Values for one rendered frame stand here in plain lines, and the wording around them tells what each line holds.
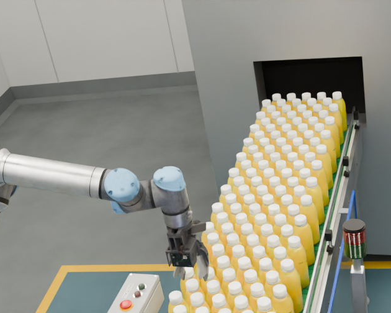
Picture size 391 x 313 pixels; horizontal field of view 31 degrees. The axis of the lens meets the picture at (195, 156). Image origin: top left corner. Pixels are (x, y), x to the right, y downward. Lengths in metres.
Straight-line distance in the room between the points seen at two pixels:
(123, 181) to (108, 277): 2.50
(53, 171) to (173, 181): 0.30
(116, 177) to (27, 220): 3.26
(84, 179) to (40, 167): 0.11
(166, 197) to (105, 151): 3.71
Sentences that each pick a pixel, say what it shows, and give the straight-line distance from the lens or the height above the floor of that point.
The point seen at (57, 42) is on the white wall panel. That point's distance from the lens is 6.46.
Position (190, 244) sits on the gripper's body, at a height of 1.35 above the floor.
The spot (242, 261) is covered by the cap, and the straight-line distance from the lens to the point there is 2.23.
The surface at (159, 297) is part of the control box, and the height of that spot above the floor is 1.04.
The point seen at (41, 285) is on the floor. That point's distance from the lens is 4.24.
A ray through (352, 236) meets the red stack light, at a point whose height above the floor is 1.24.
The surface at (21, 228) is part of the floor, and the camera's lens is 4.83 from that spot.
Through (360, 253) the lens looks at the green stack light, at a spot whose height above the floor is 1.18.
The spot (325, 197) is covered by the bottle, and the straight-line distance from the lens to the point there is 2.73.
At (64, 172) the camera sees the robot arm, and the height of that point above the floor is 1.66.
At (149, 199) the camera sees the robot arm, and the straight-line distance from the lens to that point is 1.79.
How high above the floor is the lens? 2.45
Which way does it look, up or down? 29 degrees down
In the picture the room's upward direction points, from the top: 11 degrees counter-clockwise
